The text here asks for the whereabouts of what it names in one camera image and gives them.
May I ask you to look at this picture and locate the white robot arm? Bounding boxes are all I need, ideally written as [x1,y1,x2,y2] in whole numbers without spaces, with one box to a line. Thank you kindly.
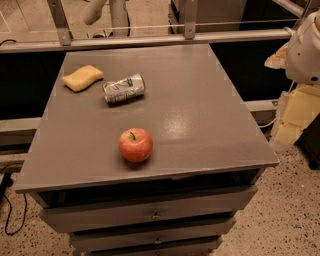
[285,10,320,86]

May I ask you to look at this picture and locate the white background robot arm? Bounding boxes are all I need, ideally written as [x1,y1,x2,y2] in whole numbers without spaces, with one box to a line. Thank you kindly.
[83,0,130,37]

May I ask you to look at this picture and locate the crushed silver 7up can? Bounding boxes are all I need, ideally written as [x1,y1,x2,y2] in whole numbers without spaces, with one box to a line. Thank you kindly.
[102,74,146,104]

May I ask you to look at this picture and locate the red apple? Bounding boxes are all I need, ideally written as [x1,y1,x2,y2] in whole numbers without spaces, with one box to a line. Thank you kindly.
[118,128,153,163]

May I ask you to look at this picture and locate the grey drawer cabinet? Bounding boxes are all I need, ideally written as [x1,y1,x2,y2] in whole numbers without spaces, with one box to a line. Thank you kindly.
[15,45,278,256]

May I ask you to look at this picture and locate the yellow sponge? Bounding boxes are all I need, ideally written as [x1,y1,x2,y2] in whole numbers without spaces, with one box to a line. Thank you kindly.
[62,65,103,92]

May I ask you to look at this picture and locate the top grey drawer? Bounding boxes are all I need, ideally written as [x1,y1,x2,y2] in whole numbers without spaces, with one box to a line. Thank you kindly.
[40,185,257,233]

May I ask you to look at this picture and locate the grey drawer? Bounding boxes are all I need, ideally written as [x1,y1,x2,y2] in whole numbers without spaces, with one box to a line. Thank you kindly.
[87,235,224,256]
[40,185,257,233]
[71,214,235,252]

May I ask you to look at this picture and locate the middle grey drawer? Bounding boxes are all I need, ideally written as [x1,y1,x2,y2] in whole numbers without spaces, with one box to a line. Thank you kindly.
[71,214,235,252]

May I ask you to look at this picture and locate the bottom grey drawer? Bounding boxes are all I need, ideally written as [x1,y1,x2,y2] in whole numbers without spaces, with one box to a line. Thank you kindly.
[87,235,224,256]

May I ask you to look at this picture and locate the yellow foam blocks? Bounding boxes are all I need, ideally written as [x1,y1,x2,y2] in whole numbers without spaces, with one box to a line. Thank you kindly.
[272,84,320,145]

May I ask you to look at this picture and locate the grey metal rail frame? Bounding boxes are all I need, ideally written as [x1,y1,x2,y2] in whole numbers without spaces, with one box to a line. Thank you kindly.
[0,0,290,54]

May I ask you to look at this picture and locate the black floor cable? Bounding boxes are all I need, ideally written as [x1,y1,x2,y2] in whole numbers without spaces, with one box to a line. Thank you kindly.
[0,163,28,236]

